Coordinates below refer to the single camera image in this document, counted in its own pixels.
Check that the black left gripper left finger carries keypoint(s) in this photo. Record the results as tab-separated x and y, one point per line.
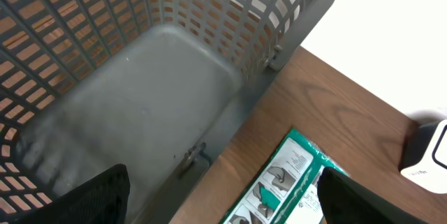
101	200

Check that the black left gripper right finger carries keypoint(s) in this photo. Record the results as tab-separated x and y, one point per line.
344	201

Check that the green white 3M package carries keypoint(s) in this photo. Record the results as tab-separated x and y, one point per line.
285	189

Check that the white barcode scanner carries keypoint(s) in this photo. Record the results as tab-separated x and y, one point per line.
424	158

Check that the grey plastic mesh basket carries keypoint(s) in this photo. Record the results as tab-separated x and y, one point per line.
160	86

